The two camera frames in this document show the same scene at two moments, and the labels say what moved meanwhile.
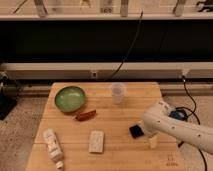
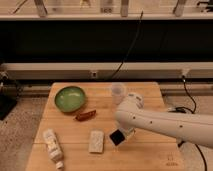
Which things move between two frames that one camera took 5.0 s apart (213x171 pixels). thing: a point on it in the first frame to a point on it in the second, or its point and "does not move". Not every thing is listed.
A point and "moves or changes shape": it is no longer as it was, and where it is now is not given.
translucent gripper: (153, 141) to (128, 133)
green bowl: (70, 99) does not move
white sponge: (96, 141) does not move
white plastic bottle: (53, 147) does not move
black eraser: (136, 131) moves or changes shape
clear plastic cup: (118, 92) does not move
